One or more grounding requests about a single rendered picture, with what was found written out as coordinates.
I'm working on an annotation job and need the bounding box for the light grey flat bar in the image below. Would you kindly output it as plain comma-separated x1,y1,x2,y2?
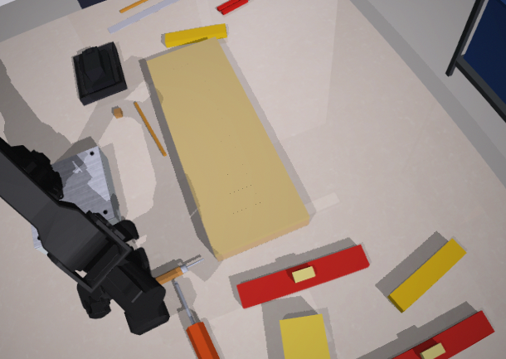
108,0,178,34

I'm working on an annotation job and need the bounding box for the small orange cube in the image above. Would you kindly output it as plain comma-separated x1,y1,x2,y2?
114,108,123,119

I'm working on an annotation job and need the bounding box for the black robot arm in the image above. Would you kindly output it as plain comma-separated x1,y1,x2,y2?
0,137,166,322

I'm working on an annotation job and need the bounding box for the orange long thin bar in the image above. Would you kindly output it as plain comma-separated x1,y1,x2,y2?
119,0,148,13
134,102,167,157

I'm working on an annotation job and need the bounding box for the red flat bar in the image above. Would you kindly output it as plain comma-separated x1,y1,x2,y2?
392,310,494,359
236,245,370,308

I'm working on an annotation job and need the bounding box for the tan rectangular panel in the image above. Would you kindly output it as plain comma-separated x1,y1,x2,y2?
147,36,309,262

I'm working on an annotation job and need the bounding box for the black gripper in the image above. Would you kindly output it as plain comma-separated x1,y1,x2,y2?
113,220,170,335

